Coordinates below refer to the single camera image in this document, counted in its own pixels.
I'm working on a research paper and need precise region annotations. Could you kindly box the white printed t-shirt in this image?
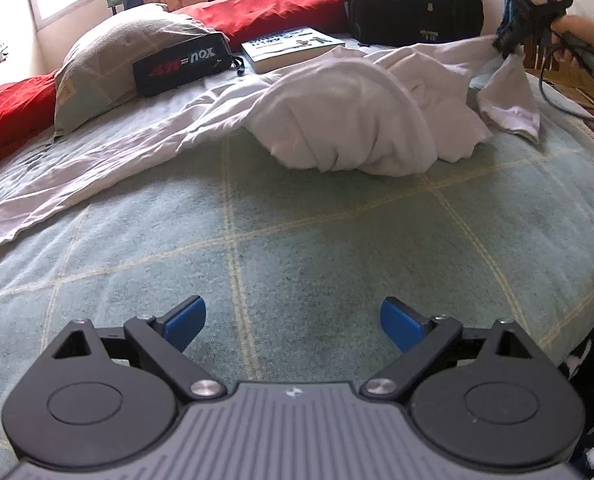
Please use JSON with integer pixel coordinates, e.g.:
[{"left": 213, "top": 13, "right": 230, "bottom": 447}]
[{"left": 0, "top": 36, "right": 540, "bottom": 246}]

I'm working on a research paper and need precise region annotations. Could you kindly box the black zipper pouch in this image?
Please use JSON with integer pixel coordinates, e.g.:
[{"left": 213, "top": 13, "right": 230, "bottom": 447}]
[{"left": 133, "top": 32, "right": 245, "bottom": 98}]

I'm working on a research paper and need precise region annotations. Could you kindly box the person's right hand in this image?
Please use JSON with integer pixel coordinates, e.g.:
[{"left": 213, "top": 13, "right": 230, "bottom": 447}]
[{"left": 549, "top": 14, "right": 594, "bottom": 68}]

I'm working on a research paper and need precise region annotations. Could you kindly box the black backpack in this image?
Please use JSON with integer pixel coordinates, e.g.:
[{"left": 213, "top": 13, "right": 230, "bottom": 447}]
[{"left": 346, "top": 0, "right": 484, "bottom": 47}]

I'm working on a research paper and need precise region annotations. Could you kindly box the green checked bed blanket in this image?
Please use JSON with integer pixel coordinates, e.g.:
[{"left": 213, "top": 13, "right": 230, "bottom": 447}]
[{"left": 0, "top": 102, "right": 594, "bottom": 477}]

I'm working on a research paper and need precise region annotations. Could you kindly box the paperback book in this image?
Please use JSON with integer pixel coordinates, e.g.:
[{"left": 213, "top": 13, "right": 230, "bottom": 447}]
[{"left": 242, "top": 27, "right": 344, "bottom": 74}]

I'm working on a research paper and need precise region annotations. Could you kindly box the red pillow near headboard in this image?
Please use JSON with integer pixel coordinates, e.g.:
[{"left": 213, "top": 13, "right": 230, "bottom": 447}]
[{"left": 0, "top": 72, "right": 56, "bottom": 162}]

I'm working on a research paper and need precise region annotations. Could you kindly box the grey green pillow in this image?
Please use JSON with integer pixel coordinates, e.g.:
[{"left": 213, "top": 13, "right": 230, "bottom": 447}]
[{"left": 54, "top": 3, "right": 217, "bottom": 134}]

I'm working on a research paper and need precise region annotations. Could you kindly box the long red pillow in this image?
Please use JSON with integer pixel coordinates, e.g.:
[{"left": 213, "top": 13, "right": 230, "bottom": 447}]
[{"left": 178, "top": 0, "right": 348, "bottom": 52}]

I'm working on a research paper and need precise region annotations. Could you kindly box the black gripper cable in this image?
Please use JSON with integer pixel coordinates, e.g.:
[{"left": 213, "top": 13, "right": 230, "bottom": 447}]
[{"left": 538, "top": 29, "right": 594, "bottom": 127}]

